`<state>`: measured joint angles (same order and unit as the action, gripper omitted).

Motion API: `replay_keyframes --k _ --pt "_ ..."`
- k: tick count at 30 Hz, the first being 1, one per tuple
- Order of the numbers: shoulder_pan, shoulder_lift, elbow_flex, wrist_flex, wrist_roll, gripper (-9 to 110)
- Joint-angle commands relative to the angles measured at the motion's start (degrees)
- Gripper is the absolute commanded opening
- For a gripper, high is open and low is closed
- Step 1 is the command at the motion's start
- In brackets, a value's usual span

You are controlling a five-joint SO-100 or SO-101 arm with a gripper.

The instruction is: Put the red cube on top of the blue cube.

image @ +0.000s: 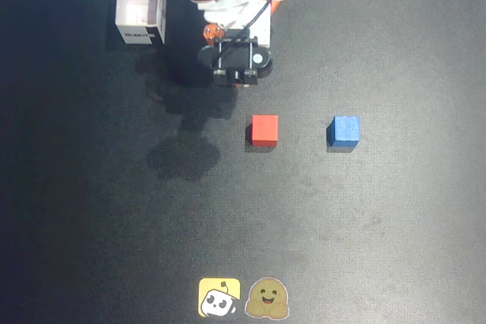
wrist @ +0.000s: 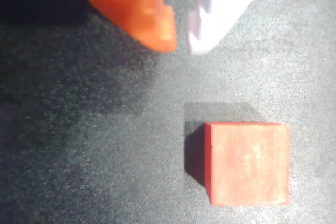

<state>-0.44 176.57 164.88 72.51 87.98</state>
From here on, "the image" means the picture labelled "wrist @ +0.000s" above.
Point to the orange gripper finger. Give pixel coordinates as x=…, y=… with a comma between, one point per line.
x=131, y=6

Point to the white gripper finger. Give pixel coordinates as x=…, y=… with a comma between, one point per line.
x=225, y=3

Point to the red cube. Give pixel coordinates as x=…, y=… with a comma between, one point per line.
x=249, y=163

